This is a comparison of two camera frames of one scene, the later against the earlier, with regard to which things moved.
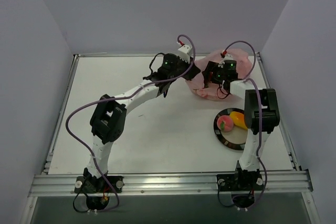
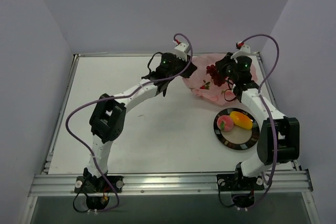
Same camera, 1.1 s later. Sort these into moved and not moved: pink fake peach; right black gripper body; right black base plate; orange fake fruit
Moved: right black gripper body
Not moved: right black base plate; orange fake fruit; pink fake peach
